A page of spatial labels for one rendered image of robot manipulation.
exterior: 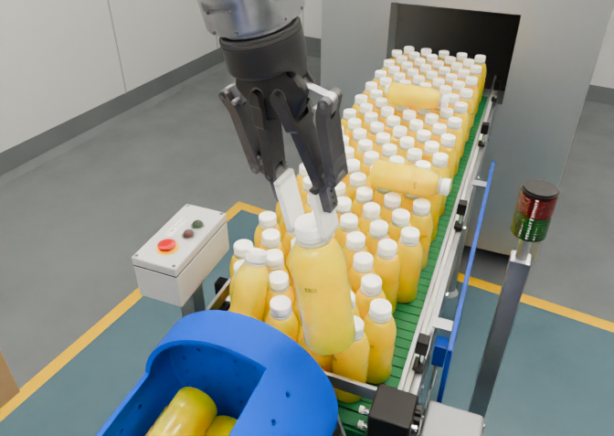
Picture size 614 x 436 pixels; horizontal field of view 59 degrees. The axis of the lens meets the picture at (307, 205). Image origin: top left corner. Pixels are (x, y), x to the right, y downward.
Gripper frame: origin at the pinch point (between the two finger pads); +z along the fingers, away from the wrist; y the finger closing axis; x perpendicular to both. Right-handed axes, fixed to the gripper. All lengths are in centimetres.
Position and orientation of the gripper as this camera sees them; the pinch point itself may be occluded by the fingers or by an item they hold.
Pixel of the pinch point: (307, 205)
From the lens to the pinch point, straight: 60.0
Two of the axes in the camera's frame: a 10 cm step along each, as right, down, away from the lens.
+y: 8.2, 1.8, -5.5
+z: 2.1, 7.9, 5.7
